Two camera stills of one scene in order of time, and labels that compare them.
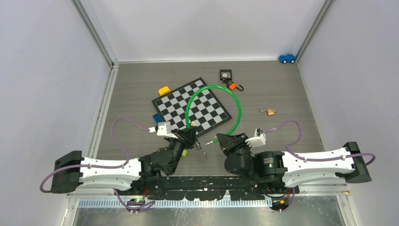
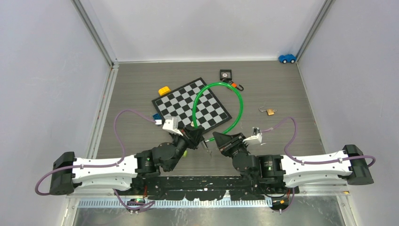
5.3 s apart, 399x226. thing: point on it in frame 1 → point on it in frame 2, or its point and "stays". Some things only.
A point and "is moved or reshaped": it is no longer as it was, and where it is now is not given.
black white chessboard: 205,111 stays
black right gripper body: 237,145 stays
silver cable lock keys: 199,147 is moved or reshaped
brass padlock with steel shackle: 270,111 stays
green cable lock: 195,90 → 242,108
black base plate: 200,188 stays
